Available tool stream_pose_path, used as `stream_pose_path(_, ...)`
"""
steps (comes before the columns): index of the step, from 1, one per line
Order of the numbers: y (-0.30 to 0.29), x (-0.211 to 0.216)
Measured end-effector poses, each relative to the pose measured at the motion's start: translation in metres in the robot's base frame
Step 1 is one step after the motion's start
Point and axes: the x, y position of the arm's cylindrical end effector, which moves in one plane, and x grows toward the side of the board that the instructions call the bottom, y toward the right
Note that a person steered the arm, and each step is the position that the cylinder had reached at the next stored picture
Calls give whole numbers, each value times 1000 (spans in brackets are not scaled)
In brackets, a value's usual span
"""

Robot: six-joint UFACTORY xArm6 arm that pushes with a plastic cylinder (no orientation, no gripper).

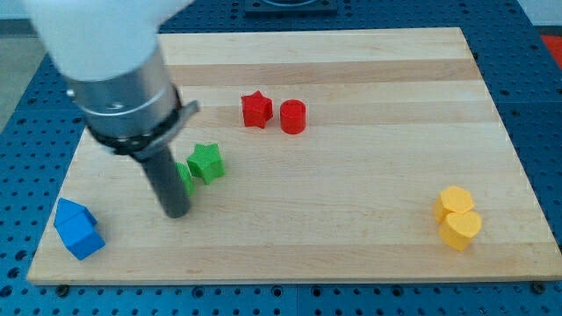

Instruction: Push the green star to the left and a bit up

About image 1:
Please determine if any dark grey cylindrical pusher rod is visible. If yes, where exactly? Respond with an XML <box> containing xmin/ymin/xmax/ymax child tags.
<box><xmin>140</xmin><ymin>146</ymin><xmax>191</xmax><ymax>219</ymax></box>

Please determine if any green block behind rod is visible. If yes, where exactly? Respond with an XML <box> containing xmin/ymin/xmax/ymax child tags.
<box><xmin>175</xmin><ymin>162</ymin><xmax>195</xmax><ymax>196</ymax></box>

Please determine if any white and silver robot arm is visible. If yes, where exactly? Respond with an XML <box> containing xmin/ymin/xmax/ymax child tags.
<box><xmin>24</xmin><ymin>0</ymin><xmax>198</xmax><ymax>219</ymax></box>

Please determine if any red cylinder block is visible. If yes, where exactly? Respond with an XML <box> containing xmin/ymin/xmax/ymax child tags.
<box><xmin>279</xmin><ymin>99</ymin><xmax>306</xmax><ymax>134</ymax></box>

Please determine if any blue cube block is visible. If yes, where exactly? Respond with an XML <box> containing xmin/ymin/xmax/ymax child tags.
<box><xmin>56</xmin><ymin>216</ymin><xmax>105</xmax><ymax>261</ymax></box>

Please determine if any red star block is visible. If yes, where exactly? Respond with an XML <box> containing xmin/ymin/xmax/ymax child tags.
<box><xmin>241</xmin><ymin>90</ymin><xmax>273</xmax><ymax>129</ymax></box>

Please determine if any green star block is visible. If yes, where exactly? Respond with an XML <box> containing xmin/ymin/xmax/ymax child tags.
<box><xmin>187</xmin><ymin>143</ymin><xmax>225</xmax><ymax>185</ymax></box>

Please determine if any yellow hexagon block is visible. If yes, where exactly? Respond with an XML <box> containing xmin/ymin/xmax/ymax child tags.
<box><xmin>433</xmin><ymin>185</ymin><xmax>475</xmax><ymax>223</ymax></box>

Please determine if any blue house-shaped block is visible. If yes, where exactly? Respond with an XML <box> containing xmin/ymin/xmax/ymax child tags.
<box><xmin>54</xmin><ymin>197</ymin><xmax>97</xmax><ymax>227</ymax></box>

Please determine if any light wooden board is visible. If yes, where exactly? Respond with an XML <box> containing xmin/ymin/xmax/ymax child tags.
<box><xmin>27</xmin><ymin>27</ymin><xmax>561</xmax><ymax>285</ymax></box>

